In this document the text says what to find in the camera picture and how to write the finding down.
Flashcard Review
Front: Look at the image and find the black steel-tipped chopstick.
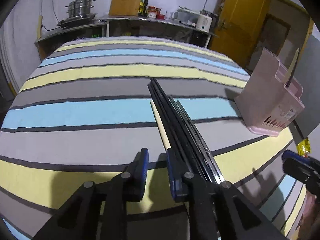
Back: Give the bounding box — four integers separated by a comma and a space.
169, 96, 224, 184

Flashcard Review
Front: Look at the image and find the cream plastic chopstick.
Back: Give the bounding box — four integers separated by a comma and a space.
150, 100, 171, 151

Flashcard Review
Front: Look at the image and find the black thin chopstick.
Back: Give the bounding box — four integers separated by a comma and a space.
285, 62, 297, 88

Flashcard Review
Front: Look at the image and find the light wooden chopstick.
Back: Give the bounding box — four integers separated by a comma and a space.
284, 48, 300, 83

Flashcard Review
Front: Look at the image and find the steel kitchen shelf table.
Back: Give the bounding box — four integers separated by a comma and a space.
97, 15, 215, 48

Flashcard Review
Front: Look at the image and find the person right hand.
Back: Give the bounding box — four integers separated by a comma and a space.
298, 191, 319, 239

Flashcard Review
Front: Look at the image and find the yellow snack bag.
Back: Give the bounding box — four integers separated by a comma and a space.
296, 137, 311, 158

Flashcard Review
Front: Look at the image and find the pink utensil holder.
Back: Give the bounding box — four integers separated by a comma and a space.
235, 48, 305, 137

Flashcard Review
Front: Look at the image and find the striped tablecloth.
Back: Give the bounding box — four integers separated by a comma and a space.
1, 37, 306, 239

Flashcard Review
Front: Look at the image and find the low wooden side shelf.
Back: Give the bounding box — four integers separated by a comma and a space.
35, 22, 106, 61

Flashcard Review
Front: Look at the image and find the red sauce jar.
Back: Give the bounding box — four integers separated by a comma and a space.
146, 7, 158, 18

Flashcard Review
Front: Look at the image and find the white electric kettle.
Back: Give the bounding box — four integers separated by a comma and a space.
196, 10, 219, 33

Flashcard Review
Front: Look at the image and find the clear plastic storage box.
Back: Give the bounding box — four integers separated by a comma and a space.
173, 7, 200, 27

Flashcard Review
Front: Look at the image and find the induction cooker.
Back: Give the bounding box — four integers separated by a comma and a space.
57, 14, 95, 29

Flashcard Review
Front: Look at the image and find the yellow wooden door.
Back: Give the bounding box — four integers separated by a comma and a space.
209, 0, 270, 68

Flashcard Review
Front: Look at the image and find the stainless steamer pot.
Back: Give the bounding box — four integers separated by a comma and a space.
66, 0, 96, 18

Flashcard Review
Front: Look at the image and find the white power strip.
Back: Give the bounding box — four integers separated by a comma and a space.
36, 15, 43, 39

